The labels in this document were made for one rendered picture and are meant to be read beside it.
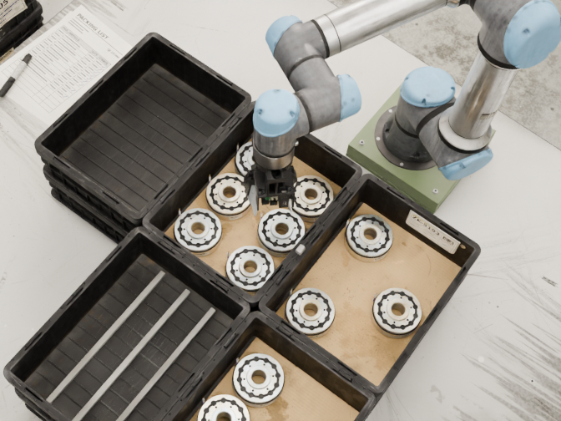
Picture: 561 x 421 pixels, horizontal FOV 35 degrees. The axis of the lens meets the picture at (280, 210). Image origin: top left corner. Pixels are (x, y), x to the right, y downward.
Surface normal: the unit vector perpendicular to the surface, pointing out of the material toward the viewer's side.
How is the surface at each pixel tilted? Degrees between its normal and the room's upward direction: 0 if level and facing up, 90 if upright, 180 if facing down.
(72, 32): 0
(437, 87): 8
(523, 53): 82
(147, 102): 0
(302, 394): 0
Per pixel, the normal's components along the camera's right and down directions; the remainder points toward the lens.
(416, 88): -0.03, -0.55
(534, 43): 0.45, 0.73
